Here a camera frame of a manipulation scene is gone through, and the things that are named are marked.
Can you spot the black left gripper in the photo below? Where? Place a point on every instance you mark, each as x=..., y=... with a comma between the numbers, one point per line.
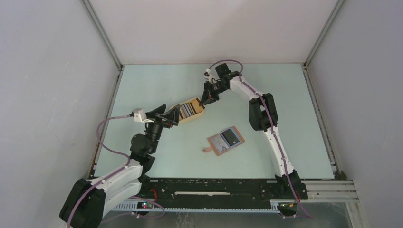
x=171, y=117

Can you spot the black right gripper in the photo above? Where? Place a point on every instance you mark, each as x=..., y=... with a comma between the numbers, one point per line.
x=209, y=96

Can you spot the yellow credit card black stripe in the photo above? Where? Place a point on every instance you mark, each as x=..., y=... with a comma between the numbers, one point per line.
x=196, y=106

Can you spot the beige oval card tray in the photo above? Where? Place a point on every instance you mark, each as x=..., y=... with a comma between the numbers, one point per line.
x=190, y=118

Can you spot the silver VIP credit card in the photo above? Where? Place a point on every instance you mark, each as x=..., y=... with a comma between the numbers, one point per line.
x=218, y=144

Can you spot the pink leather card holder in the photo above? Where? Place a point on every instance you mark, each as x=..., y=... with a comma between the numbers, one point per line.
x=242, y=141

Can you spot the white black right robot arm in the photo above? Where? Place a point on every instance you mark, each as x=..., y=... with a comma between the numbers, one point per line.
x=263, y=117

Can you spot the stack of grey cards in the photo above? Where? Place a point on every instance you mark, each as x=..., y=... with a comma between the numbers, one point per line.
x=186, y=110

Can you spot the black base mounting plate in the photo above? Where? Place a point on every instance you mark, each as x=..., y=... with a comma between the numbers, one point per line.
x=215, y=202

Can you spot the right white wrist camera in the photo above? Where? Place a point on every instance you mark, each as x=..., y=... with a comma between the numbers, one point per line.
x=208, y=75

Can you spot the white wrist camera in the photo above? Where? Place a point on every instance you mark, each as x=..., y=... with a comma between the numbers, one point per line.
x=139, y=115
x=208, y=75

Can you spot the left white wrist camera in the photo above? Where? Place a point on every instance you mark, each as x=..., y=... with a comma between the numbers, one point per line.
x=139, y=115

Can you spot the aluminium frame rail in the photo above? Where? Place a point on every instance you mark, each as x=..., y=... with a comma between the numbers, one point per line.
x=256, y=189

